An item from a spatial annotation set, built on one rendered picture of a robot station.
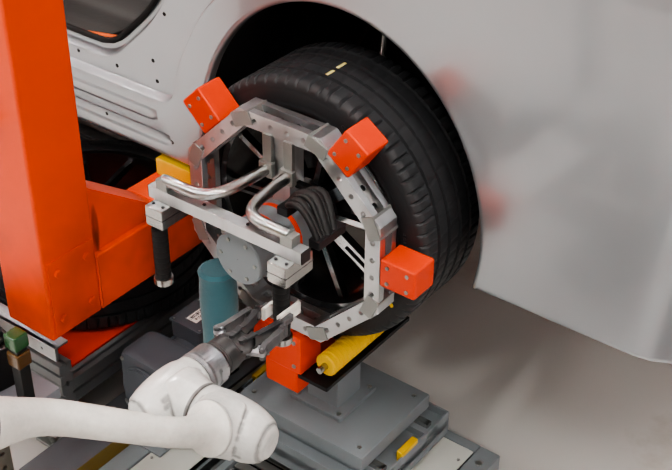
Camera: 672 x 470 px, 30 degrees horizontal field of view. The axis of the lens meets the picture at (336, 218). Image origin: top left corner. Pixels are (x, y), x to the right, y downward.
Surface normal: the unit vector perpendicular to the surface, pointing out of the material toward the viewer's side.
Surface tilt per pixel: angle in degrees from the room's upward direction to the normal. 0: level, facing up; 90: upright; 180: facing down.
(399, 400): 0
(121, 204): 90
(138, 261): 90
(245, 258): 90
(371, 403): 0
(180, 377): 3
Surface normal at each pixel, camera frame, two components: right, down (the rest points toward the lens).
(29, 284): -0.61, 0.44
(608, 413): 0.00, -0.83
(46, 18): 0.80, 0.34
